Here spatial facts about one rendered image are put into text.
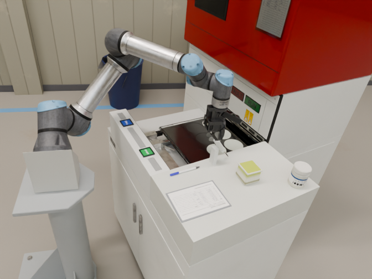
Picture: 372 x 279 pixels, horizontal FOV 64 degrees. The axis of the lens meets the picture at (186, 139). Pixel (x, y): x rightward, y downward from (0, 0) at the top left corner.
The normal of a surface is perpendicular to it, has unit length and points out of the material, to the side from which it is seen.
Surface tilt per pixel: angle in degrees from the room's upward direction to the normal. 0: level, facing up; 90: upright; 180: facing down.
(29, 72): 90
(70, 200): 0
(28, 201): 0
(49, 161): 90
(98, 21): 90
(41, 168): 90
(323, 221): 0
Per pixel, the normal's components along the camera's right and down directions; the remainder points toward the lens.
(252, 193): 0.09, -0.81
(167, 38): 0.21, 0.59
